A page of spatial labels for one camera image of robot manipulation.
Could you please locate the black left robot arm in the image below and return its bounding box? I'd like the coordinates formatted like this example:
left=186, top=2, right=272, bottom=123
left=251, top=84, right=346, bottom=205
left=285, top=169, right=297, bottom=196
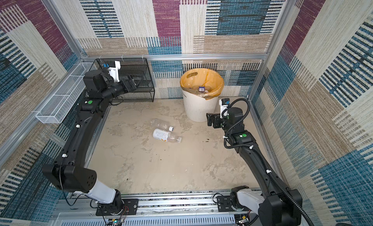
left=42, top=70, right=137, bottom=216

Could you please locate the black wire mesh shelf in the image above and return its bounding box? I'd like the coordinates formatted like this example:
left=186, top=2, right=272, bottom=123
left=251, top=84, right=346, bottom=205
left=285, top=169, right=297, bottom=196
left=83, top=58, right=155, bottom=104

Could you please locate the clear unlabelled plastic bottle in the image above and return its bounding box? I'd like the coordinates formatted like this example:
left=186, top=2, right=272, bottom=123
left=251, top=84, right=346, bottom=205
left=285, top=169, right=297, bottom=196
left=150, top=119, right=174, bottom=132

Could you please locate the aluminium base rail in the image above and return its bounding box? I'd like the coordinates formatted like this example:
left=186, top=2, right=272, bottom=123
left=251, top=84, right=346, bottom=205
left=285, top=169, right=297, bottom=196
left=52, top=188, right=298, bottom=226

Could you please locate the orange bin liner bag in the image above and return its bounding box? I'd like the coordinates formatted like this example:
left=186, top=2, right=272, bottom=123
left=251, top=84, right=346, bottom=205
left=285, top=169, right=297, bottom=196
left=180, top=68, right=224, bottom=100

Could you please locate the white bottle yellow V label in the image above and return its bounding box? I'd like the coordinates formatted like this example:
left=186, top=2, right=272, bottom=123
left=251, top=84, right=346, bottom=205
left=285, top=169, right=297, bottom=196
left=153, top=129, right=182, bottom=143

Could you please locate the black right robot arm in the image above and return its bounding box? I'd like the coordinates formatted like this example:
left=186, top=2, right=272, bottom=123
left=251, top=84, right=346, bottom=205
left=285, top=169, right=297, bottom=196
left=207, top=107, right=303, bottom=226

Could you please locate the white plastic trash bin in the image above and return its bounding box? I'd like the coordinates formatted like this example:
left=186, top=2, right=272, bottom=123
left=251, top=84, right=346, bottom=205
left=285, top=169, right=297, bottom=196
left=182, top=90, right=219, bottom=123

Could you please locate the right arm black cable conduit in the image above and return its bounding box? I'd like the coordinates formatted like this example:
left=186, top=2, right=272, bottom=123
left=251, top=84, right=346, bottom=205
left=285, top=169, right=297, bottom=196
left=222, top=98, right=315, bottom=226

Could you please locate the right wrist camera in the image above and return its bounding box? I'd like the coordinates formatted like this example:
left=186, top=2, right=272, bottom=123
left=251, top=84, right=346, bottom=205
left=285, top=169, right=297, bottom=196
left=219, top=98, right=230, bottom=119

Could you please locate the white wire mesh basket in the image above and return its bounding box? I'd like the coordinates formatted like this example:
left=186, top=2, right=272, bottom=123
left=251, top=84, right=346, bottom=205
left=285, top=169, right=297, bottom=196
left=36, top=62, right=92, bottom=124

